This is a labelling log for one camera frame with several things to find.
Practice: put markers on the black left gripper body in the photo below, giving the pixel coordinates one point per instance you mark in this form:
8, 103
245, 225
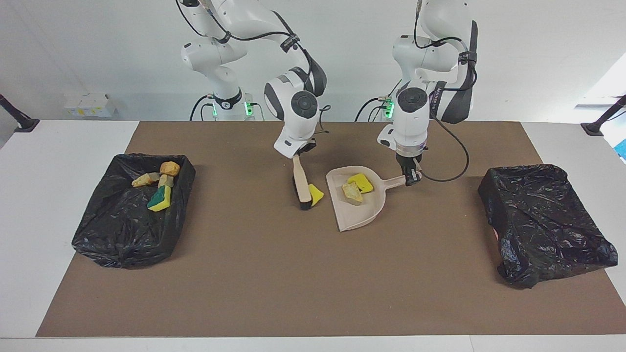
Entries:
408, 160

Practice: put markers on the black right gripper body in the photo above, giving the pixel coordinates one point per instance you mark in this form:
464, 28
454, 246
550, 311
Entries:
304, 146

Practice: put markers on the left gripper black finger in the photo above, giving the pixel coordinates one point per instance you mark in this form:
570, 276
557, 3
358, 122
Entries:
407, 173
417, 175

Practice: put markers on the beige brush with black bristles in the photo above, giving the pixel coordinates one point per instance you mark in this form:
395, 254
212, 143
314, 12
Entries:
301, 183

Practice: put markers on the notched yellow sponge scrap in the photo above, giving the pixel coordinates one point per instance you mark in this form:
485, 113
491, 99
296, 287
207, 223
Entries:
362, 182

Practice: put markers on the small yellow sponge scrap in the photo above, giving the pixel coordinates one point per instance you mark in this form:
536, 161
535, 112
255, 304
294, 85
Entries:
316, 194

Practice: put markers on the beige plastic dustpan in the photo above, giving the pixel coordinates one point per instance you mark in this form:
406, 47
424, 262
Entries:
362, 210

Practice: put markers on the orange striped croissant piece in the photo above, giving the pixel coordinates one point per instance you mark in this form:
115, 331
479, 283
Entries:
145, 180
352, 193

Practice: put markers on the brown bread roll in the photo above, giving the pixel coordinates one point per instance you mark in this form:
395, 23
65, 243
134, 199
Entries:
169, 168

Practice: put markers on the pale striped croissant piece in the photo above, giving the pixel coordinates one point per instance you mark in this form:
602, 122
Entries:
166, 181

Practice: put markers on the yellow sponge with green back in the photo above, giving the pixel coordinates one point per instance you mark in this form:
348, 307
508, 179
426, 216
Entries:
160, 199

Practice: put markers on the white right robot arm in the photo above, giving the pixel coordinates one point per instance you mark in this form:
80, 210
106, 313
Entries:
293, 117

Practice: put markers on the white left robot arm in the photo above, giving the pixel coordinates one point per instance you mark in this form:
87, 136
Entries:
411, 122

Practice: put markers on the black bag lined bin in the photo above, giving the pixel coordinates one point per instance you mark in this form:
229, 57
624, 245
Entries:
122, 234
538, 220

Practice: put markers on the brown table mat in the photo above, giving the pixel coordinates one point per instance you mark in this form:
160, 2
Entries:
342, 303

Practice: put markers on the black stand foot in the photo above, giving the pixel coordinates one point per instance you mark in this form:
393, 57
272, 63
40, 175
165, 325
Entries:
594, 128
10, 105

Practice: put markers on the blue object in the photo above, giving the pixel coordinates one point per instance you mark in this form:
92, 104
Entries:
622, 149

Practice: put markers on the small white box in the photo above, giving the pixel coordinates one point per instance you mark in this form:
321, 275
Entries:
90, 105

